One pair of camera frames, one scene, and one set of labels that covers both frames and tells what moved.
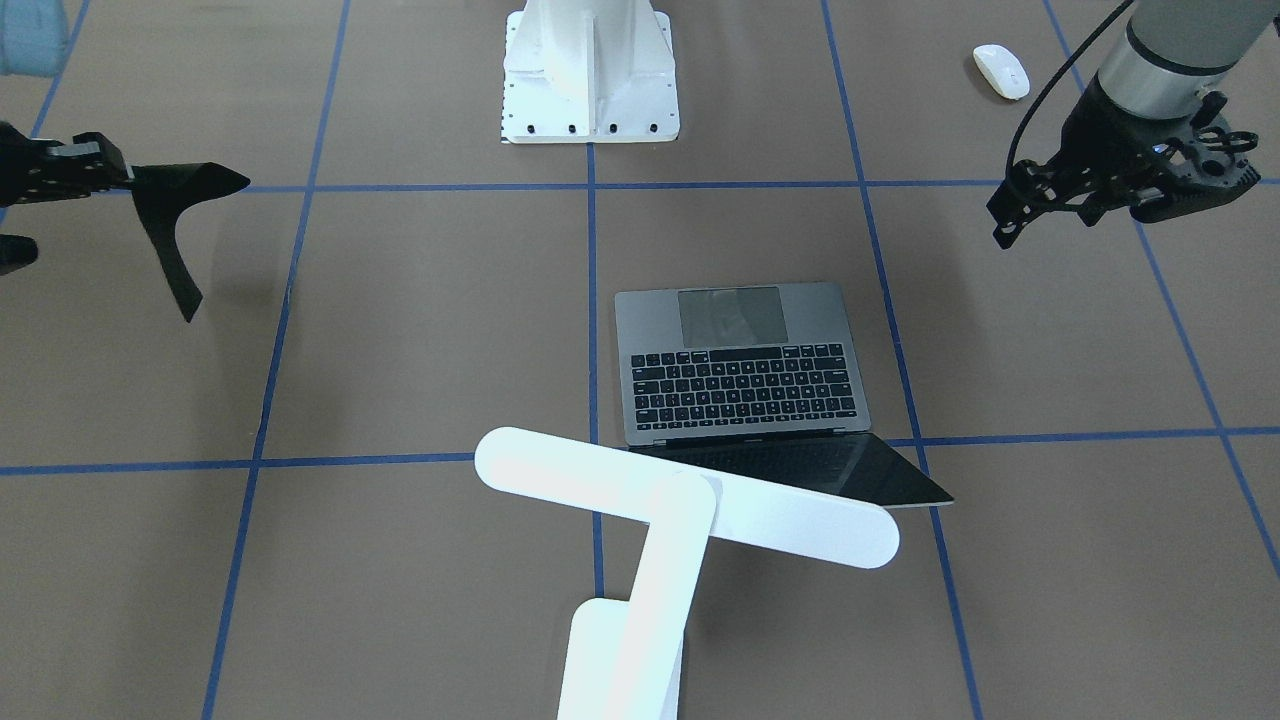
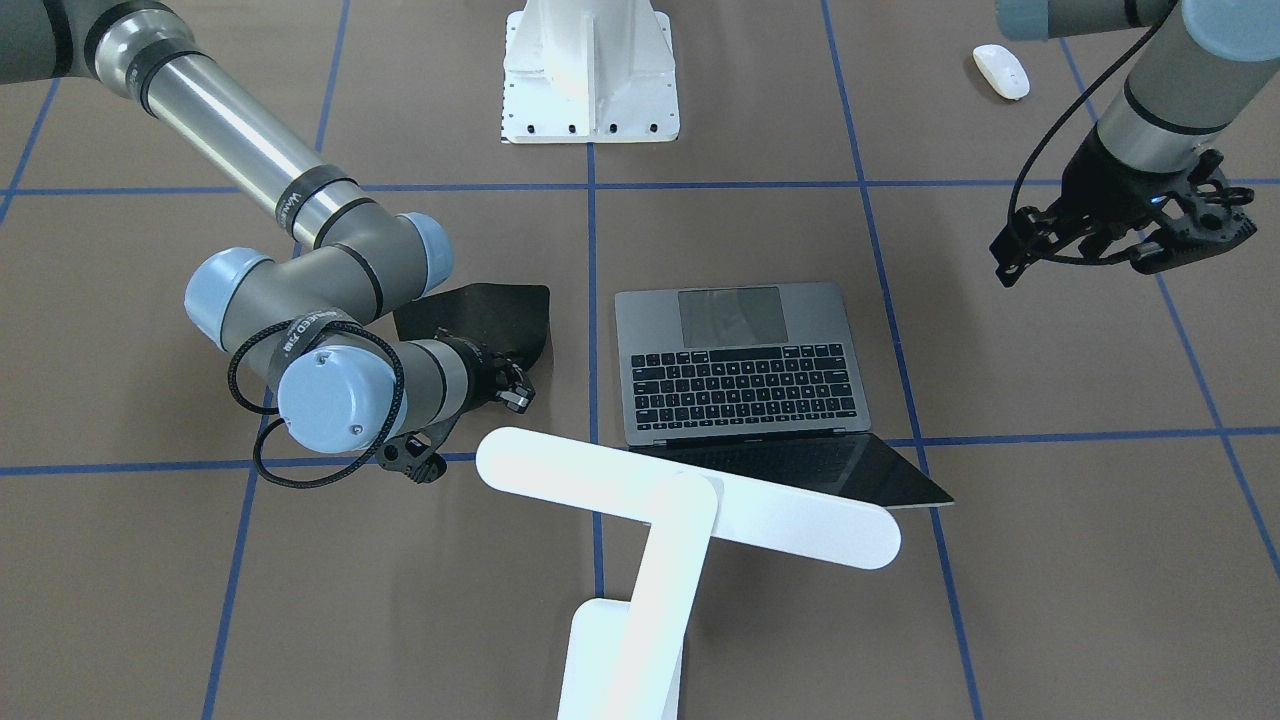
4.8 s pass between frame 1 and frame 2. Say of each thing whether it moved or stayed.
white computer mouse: stayed
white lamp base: stayed
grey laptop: stayed
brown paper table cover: stayed
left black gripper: moved
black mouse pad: moved
